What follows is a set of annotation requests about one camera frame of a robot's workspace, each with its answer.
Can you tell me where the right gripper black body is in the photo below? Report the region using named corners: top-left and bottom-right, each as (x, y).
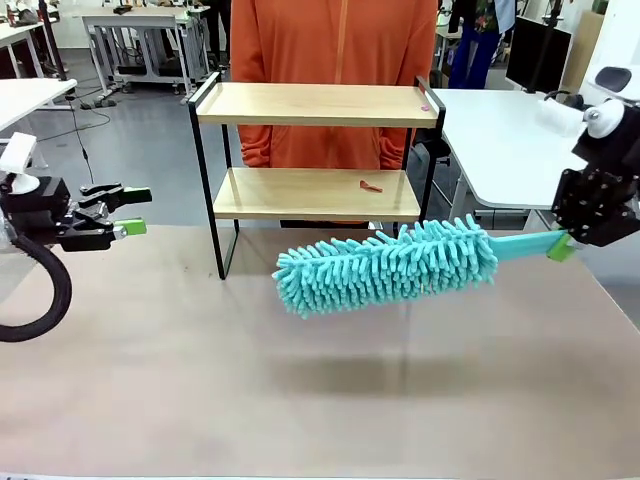
top-left (552, 168), bottom-right (640, 248)

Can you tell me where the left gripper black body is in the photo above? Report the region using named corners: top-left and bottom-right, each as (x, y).
top-left (0, 174), bottom-right (116, 253)

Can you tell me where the teal microfiber duster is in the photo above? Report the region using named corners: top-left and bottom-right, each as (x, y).
top-left (272, 213), bottom-right (569, 321)

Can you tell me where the person's left forearm orange sleeve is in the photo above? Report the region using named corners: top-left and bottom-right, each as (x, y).
top-left (378, 127), bottom-right (408, 171)

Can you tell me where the person's right forearm orange sleeve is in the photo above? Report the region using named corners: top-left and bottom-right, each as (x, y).
top-left (239, 124), bottom-right (275, 169)

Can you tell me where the white side table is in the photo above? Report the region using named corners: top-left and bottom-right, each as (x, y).
top-left (0, 78), bottom-right (79, 151)

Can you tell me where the white table with rounded corner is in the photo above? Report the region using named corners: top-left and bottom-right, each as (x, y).
top-left (430, 88), bottom-right (601, 232)

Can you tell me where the tan board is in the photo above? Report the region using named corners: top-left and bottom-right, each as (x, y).
top-left (563, 9), bottom-right (607, 94)

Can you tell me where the black office chair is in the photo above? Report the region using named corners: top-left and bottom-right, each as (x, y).
top-left (405, 127), bottom-right (453, 174)

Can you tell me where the black stand pole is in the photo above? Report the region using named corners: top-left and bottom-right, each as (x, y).
top-left (38, 0), bottom-right (70, 84)

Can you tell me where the black monitor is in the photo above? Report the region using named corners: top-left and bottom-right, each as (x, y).
top-left (505, 15), bottom-right (574, 95)

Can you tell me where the white desk with clutter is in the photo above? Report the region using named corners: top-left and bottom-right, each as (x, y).
top-left (0, 19), bottom-right (49, 80)

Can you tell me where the person in dark clothes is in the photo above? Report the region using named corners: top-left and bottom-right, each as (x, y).
top-left (203, 0), bottom-right (234, 71)

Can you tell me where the person in blue trousers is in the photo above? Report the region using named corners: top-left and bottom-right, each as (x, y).
top-left (448, 0), bottom-right (517, 91)

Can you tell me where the person in orange hoodie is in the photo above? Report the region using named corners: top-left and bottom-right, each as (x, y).
top-left (229, 0), bottom-right (440, 227)

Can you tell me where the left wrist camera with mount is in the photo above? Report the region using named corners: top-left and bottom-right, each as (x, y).
top-left (0, 131), bottom-right (39, 197)

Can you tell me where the black floor cable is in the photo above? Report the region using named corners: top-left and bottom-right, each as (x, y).
top-left (64, 92), bottom-right (112, 187)

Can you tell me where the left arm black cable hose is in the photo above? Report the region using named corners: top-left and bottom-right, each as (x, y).
top-left (0, 233), bottom-right (74, 344)

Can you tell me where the grey metal frame desk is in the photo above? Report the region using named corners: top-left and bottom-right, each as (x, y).
top-left (81, 6), bottom-right (212, 99)

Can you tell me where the black frame wooden two-tier shelf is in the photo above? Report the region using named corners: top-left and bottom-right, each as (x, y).
top-left (188, 71), bottom-right (448, 281)

